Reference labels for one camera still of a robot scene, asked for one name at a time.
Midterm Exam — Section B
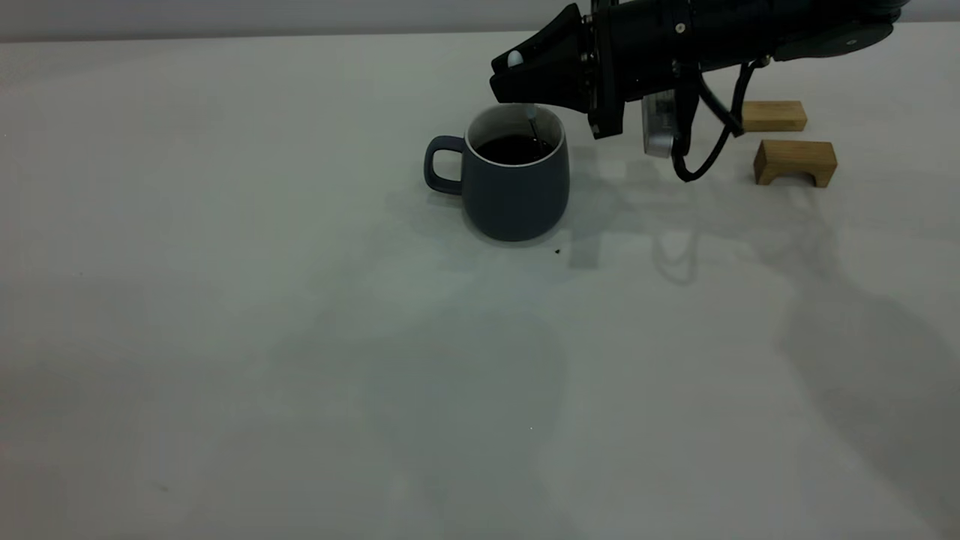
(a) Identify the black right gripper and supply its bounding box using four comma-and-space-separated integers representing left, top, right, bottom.
490, 0, 767, 140

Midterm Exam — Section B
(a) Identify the metal spoon with white handle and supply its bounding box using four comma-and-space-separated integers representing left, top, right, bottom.
507, 49, 541, 145

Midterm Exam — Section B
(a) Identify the black coffee liquid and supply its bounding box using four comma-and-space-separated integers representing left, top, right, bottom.
475, 134, 556, 166

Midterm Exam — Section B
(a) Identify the dark grey ceramic mug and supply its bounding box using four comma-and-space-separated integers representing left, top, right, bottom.
424, 103, 571, 242

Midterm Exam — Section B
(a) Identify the flat wooden block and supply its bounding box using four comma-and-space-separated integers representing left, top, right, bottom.
741, 100, 809, 134

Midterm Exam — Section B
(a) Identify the arched wooden block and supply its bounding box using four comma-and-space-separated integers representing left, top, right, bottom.
754, 139, 838, 188

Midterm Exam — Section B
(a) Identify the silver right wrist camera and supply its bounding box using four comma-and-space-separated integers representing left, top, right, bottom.
642, 91, 677, 158

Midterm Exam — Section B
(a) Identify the black camera cable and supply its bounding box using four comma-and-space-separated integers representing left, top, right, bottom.
670, 56, 772, 184

